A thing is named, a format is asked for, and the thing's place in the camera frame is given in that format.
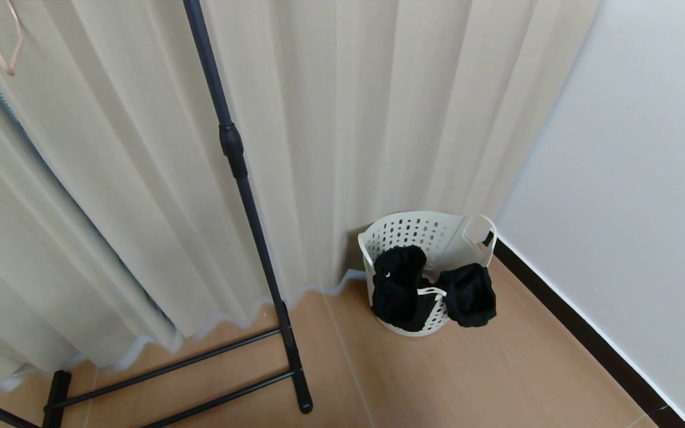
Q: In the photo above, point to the white laundry basket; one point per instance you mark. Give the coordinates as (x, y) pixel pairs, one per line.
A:
(414, 229)

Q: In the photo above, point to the black clothes rack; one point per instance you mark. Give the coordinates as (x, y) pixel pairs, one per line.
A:
(232, 148)

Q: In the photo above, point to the black garment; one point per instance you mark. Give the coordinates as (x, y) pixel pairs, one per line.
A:
(467, 294)

